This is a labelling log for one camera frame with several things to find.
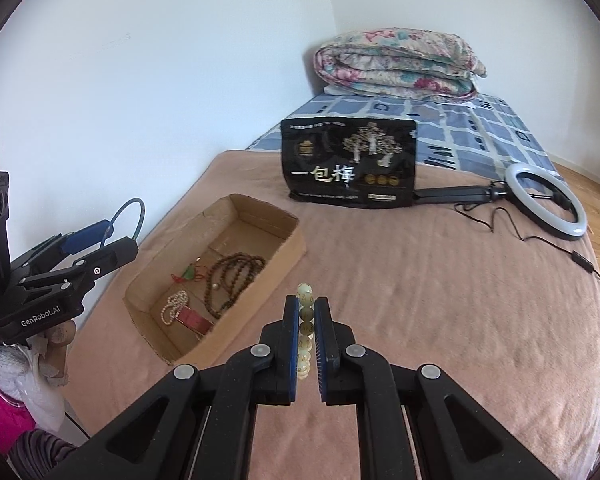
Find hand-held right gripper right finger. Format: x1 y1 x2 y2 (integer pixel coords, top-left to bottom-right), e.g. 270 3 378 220
314 296 556 480

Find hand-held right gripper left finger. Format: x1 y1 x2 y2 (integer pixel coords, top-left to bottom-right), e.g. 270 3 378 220
45 295 301 480

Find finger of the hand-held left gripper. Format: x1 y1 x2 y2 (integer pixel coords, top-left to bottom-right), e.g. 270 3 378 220
10 219 115 271
72 237 140 286

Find pale bead bracelet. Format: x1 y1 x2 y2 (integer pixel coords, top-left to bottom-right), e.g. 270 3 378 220
295 282 315 380

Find red cord jade pendant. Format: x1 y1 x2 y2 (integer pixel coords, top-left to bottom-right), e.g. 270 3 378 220
170 257 206 286

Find white pearl necklace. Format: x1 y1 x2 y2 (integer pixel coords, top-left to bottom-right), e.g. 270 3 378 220
160 291 190 326

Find red case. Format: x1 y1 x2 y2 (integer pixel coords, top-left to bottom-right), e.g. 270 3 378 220
174 307 216 335

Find cardboard box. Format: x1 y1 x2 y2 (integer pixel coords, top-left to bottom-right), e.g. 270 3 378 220
122 193 307 367

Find person's left hand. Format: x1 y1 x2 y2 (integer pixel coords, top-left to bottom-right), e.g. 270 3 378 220
42 319 78 378

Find tan fleece blanket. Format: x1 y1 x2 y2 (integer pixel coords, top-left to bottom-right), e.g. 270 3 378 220
62 150 600 480

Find pink garment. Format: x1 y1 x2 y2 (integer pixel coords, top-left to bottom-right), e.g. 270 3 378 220
0 355 33 456

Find black printed snack bag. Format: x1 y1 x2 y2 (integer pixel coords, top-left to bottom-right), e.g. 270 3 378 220
280 117 420 209

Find dark striped garment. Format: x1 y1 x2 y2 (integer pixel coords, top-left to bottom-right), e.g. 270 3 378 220
7 427 88 480

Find blue plaid bed sheet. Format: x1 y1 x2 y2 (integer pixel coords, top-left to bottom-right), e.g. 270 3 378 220
245 92 563 176

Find folded floral quilt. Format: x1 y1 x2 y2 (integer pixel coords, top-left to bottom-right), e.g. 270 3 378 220
314 30 487 102

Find blue cable loop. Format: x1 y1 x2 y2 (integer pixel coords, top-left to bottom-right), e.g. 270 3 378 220
102 197 146 248

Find brown wooden bead necklace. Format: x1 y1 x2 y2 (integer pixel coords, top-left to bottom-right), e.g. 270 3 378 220
206 254 267 320

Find black ring light stand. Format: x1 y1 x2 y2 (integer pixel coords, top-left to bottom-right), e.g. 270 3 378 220
412 182 511 207

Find black ring light cable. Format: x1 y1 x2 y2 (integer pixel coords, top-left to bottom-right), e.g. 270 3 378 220
455 202 600 291

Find white ring light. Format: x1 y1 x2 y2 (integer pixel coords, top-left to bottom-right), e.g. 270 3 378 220
504 162 588 241

